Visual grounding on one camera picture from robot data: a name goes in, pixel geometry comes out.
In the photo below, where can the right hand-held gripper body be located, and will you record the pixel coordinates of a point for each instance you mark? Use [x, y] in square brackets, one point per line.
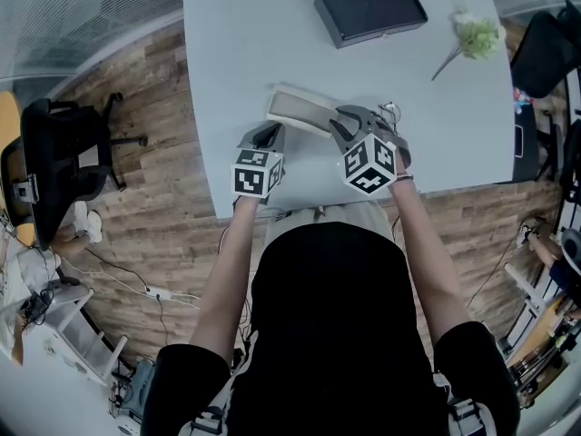
[367, 166]

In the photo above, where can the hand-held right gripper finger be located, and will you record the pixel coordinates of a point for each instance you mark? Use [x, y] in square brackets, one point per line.
[367, 117]
[340, 139]

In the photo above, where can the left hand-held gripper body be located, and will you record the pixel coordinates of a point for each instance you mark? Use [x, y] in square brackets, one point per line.
[249, 180]

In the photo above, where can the white glasses case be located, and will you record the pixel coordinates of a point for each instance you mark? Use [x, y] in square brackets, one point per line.
[295, 107]

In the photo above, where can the person's left forearm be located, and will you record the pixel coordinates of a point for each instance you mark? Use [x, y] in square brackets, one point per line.
[222, 280]

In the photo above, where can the person's right forearm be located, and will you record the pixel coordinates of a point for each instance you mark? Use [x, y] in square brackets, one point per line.
[426, 266]

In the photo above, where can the person's light trousers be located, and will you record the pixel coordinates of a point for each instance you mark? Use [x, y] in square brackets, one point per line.
[327, 218]

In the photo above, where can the black rectangular box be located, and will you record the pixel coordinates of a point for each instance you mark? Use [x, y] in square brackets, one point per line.
[370, 9]

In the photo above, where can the green artificial flower sprig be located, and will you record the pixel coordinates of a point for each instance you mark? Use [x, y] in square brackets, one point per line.
[479, 36]

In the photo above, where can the white power strip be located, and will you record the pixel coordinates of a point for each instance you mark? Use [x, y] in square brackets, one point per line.
[159, 293]

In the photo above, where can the black phone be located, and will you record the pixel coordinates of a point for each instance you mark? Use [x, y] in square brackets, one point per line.
[519, 141]

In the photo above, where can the colourful snack packets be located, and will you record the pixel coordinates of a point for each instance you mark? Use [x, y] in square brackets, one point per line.
[522, 100]

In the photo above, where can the person's black shirt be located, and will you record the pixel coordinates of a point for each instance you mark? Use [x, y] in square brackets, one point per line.
[331, 334]

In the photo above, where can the black office chair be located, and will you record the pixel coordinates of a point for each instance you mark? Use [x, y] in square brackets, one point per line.
[54, 152]
[572, 161]
[544, 52]

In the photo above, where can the grey round chair back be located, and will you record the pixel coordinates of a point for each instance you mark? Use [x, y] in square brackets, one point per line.
[573, 248]

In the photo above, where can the blue denim cloth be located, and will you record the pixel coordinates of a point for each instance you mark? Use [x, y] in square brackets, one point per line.
[143, 379]

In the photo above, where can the yellow round table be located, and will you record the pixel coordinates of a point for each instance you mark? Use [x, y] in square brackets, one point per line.
[9, 116]

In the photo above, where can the wooden desk with white legs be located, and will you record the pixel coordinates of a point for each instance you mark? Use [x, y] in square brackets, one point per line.
[540, 334]

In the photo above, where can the white round device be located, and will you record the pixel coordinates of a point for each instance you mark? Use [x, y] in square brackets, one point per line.
[129, 425]

